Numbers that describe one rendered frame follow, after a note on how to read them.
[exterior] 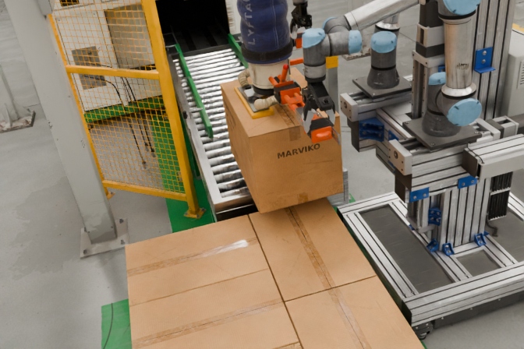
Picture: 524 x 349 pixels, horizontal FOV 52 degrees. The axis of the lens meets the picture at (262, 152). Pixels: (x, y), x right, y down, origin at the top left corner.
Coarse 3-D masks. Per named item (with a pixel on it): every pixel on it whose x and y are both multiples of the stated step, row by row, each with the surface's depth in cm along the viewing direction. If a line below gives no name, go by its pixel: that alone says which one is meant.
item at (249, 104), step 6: (252, 84) 257; (240, 90) 252; (240, 96) 248; (246, 102) 241; (252, 102) 240; (246, 108) 237; (252, 108) 234; (264, 108) 233; (270, 108) 233; (252, 114) 231; (258, 114) 230; (264, 114) 231; (270, 114) 231
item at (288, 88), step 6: (276, 84) 220; (282, 84) 221; (288, 84) 222; (294, 84) 221; (276, 90) 217; (282, 90) 215; (288, 90) 215; (294, 90) 215; (300, 90) 217; (276, 96) 220; (282, 96) 215; (282, 102) 216
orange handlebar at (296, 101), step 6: (294, 60) 245; (300, 60) 246; (270, 78) 232; (288, 96) 214; (294, 96) 215; (300, 96) 212; (288, 102) 211; (294, 102) 208; (300, 102) 209; (294, 108) 205; (324, 132) 186; (330, 132) 186; (318, 138) 186; (324, 138) 186
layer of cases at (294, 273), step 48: (192, 240) 248; (240, 240) 245; (288, 240) 241; (336, 240) 238; (144, 288) 225; (192, 288) 222; (240, 288) 219; (288, 288) 216; (336, 288) 213; (384, 288) 211; (144, 336) 204; (192, 336) 201; (240, 336) 199; (288, 336) 196; (336, 336) 194; (384, 336) 192
